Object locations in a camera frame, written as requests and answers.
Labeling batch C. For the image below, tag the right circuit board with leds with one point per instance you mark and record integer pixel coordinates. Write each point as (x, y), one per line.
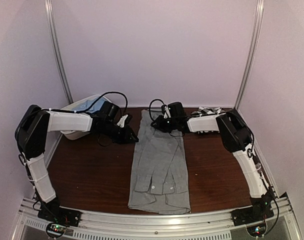
(257, 230)

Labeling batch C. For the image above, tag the aluminium front rail frame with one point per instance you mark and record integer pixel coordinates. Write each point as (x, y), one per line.
(213, 225)

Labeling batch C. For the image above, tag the black white plaid folded shirt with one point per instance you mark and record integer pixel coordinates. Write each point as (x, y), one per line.
(204, 121)

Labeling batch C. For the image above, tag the silver right corner post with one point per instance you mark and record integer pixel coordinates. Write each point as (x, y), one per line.
(256, 30)

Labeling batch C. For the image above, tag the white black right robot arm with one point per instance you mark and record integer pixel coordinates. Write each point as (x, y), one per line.
(237, 138)

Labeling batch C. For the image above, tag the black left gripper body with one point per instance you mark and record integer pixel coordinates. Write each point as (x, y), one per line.
(118, 136)

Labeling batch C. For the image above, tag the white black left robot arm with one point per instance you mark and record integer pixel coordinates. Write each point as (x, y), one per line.
(37, 122)

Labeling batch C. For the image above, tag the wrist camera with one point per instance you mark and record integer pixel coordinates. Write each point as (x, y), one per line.
(175, 108)
(108, 112)

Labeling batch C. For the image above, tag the silver corner post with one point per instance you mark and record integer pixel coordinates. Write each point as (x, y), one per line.
(256, 30)
(56, 49)

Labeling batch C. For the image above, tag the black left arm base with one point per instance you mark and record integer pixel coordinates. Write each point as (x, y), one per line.
(52, 212)

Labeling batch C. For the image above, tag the left circuit board with leds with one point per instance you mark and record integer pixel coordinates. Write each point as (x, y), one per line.
(55, 230)

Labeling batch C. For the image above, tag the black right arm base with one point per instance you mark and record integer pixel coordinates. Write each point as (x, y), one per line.
(251, 214)

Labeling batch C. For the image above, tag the light blue folded shirt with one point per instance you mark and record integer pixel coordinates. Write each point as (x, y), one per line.
(92, 103)

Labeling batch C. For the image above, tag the silver left corner post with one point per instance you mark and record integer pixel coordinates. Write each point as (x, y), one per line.
(56, 49)

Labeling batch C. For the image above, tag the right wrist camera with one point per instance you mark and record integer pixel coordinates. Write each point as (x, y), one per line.
(175, 108)

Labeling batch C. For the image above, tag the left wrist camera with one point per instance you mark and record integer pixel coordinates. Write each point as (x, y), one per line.
(108, 112)

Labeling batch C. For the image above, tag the white plastic laundry basket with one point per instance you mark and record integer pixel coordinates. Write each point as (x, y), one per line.
(72, 134)

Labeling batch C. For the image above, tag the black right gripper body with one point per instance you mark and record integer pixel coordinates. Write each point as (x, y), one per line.
(168, 125)

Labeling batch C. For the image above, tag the circuit board with leds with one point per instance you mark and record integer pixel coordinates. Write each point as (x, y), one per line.
(55, 230)
(257, 230)

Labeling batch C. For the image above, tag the grey long sleeve shirt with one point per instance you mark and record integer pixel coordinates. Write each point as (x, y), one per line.
(159, 181)

